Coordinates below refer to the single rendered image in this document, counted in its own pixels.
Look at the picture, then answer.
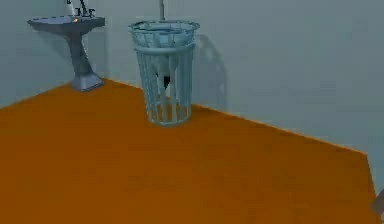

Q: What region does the pale blue slatted bin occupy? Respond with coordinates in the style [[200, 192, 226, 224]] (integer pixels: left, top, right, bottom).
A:
[[127, 19, 201, 127]]

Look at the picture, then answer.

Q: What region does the black sink faucet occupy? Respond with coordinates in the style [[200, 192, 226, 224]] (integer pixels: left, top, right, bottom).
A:
[[75, 0, 96, 19]]

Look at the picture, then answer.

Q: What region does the white bottle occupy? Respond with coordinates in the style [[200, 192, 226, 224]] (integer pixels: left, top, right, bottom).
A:
[[64, 0, 77, 18]]

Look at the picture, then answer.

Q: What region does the grey pedestal sink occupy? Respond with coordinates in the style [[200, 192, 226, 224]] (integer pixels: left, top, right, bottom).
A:
[[27, 15, 106, 93]]

